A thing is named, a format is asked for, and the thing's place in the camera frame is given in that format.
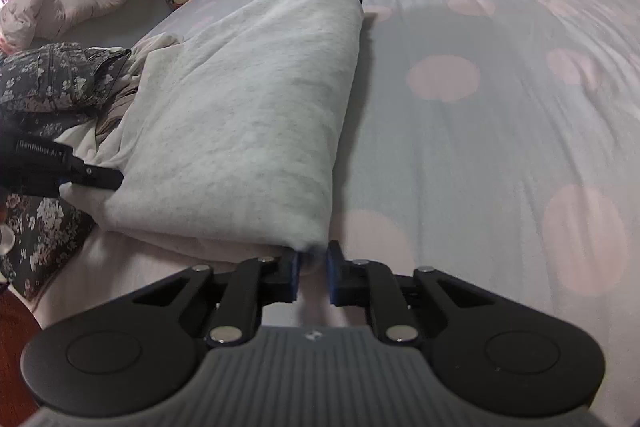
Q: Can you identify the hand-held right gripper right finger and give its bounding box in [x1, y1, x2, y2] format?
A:
[326, 241, 493, 348]

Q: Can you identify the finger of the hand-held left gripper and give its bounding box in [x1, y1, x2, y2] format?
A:
[57, 159, 125, 192]

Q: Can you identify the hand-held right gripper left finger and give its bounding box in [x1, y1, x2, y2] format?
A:
[132, 252, 303, 348]

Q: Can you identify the white sweatshirt with navy cuffs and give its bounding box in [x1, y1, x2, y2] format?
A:
[60, 0, 370, 268]

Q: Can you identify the dark floral print garment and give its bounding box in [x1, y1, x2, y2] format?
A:
[0, 107, 98, 303]

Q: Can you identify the grey floral denim garment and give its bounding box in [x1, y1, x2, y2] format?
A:
[0, 43, 133, 115]

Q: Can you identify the polka dot bed sheet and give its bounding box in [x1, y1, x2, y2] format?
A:
[30, 0, 640, 338]

